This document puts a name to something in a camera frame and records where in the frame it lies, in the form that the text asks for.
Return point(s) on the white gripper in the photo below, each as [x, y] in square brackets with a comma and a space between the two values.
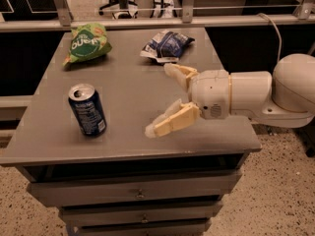
[212, 92]

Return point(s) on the blue pepsi can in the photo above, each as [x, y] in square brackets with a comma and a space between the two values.
[86, 106]

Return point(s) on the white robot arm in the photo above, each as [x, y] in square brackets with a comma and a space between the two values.
[283, 98]

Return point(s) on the blue white chip bag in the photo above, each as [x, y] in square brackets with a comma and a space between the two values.
[166, 46]

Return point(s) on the green rice chip bag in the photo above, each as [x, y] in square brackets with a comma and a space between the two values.
[88, 42]

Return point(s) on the top grey drawer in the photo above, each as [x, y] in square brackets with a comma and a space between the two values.
[134, 189]

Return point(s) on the grey drawer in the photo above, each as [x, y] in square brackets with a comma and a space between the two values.
[134, 189]
[116, 215]
[158, 228]

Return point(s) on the grey drawer cabinet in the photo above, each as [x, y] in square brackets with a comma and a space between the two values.
[49, 146]

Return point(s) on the middle grey drawer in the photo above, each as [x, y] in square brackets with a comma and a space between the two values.
[116, 215]

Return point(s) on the bottom grey drawer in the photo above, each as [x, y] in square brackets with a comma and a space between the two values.
[158, 228]

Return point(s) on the grey metal railing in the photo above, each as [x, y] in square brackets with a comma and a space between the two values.
[47, 15]

